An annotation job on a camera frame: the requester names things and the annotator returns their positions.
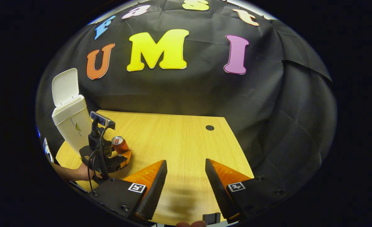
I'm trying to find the black cable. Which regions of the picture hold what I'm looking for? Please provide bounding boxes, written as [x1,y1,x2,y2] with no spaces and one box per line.
[87,125,109,191]

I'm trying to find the white desktop garbage bin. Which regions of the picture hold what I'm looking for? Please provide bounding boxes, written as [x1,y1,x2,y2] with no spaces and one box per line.
[51,68,94,155]

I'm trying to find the red pop can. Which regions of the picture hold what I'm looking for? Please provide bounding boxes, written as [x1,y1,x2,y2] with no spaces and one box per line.
[111,136,130,155]

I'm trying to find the black backdrop cloth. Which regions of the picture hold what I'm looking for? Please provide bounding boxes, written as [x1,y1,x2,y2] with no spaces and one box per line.
[35,0,338,189]

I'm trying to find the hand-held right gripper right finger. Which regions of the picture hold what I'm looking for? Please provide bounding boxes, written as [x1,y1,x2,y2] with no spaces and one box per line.
[205,158,289,221]

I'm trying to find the wooden desktop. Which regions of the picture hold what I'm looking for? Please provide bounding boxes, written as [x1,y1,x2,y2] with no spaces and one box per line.
[55,109,255,226]

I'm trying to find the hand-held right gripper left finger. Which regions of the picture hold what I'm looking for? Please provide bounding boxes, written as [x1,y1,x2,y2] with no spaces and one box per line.
[88,160,168,221]

